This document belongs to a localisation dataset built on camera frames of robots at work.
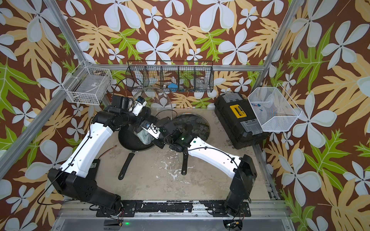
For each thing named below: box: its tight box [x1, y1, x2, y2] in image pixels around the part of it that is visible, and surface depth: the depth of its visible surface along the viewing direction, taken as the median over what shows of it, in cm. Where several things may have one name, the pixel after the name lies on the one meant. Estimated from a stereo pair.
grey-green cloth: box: [136, 129, 155, 145], surface depth 72 cm
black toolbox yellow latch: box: [214, 91, 268, 150], surface depth 95 cm
